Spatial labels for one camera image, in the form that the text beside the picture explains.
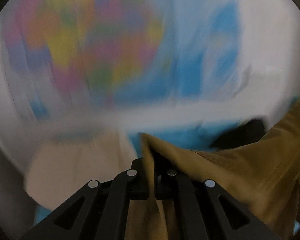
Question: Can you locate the mustard brown shirt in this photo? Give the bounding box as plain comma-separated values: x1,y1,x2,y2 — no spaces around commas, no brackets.
124,95,300,240

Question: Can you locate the blue bed sheet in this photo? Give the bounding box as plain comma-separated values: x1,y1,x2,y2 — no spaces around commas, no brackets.
33,120,240,226

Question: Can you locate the black garment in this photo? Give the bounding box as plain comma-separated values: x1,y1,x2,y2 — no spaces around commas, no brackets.
210,118,266,151

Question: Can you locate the colourful wall map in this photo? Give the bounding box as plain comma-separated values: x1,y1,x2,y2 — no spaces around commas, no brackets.
2,0,243,121

